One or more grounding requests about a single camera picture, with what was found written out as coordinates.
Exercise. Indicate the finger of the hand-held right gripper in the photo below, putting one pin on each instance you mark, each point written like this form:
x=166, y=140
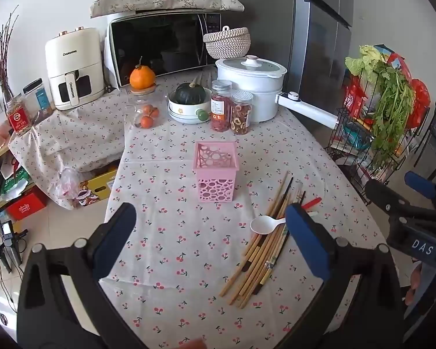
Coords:
x=385, y=194
x=419, y=183

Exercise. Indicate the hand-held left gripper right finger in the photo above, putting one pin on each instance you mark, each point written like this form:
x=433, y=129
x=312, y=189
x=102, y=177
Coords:
x=309, y=243

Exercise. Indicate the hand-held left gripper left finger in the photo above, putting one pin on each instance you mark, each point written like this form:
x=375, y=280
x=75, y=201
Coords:
x=113, y=240

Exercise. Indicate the black chopstick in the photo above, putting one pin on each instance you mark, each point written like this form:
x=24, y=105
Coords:
x=287, y=191
x=302, y=198

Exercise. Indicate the white plastic spoon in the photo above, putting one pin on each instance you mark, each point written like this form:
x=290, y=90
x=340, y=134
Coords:
x=263, y=224

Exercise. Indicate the pile of wooden chopsticks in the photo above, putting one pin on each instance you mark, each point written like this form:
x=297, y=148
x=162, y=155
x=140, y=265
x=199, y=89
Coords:
x=258, y=261

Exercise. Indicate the pink perforated utensil holder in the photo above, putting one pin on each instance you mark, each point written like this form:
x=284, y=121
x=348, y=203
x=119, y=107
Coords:
x=214, y=185

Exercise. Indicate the person's right hand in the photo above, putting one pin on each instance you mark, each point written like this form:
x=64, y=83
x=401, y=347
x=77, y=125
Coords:
x=412, y=283

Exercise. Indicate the yellow cardboard box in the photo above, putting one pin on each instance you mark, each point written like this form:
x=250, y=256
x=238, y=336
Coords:
x=101, y=183

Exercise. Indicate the clear plastic bag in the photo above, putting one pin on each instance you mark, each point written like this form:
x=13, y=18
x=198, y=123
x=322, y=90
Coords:
x=69, y=183

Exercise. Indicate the cherry print tablecloth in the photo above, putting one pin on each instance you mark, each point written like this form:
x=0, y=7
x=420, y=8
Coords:
x=189, y=254

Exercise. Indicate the leafy green herb bunch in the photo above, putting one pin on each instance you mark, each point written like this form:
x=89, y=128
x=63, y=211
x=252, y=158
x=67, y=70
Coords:
x=390, y=109

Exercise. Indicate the red plastic bag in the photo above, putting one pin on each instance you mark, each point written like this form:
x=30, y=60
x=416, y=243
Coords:
x=419, y=98

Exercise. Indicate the red box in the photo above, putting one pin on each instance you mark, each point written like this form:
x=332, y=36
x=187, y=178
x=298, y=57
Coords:
x=25, y=205

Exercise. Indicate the red snack packet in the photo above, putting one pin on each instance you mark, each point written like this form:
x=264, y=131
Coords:
x=354, y=98

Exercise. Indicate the black device on stand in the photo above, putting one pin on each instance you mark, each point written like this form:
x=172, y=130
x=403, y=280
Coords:
x=7, y=241

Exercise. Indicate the small-print floral cloth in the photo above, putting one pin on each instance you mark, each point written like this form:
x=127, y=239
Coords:
x=76, y=134

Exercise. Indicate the green packet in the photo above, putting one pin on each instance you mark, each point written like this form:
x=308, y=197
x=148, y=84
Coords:
x=14, y=185

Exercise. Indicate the small tangerine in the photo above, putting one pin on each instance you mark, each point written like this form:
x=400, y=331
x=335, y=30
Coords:
x=149, y=110
x=145, y=121

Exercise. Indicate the clear glass jar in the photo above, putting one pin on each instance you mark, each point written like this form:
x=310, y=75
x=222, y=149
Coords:
x=136, y=111

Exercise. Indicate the napa cabbage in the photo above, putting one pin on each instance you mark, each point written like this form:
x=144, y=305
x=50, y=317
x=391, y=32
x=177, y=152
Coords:
x=361, y=60

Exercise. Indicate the jar of dried fruit slices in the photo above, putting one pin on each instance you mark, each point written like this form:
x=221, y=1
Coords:
x=241, y=116

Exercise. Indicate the white ceramic bowl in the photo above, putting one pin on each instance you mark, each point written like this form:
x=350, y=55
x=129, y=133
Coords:
x=183, y=112

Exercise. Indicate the wooden jar lid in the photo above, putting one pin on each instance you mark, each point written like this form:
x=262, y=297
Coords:
x=143, y=89

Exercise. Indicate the red label glass jar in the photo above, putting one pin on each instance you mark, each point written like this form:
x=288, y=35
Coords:
x=18, y=118

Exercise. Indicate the jar of red berries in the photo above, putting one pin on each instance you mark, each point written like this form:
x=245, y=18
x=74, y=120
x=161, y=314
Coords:
x=220, y=111

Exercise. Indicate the black lid plastic container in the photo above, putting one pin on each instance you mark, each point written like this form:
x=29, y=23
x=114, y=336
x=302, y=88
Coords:
x=40, y=96

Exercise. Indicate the white electric pot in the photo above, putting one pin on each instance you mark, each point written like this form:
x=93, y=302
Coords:
x=254, y=91

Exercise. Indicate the dark green pumpkin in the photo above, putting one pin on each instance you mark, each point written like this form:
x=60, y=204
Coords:
x=189, y=92

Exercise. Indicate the large orange citrus fruit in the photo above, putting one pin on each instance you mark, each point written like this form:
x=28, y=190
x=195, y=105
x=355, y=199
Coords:
x=142, y=76

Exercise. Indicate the cream air fryer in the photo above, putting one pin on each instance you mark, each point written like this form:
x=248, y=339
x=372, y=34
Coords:
x=76, y=61

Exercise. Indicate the black microwave oven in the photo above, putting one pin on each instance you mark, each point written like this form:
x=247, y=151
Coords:
x=156, y=43

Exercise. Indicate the grey refrigerator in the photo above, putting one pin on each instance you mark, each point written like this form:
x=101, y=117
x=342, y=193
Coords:
x=276, y=25

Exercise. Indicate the woven basket with lid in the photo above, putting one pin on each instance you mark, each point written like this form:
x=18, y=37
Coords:
x=227, y=43

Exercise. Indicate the bundle of dry twigs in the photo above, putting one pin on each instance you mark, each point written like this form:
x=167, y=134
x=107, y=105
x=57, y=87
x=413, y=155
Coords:
x=0, y=54

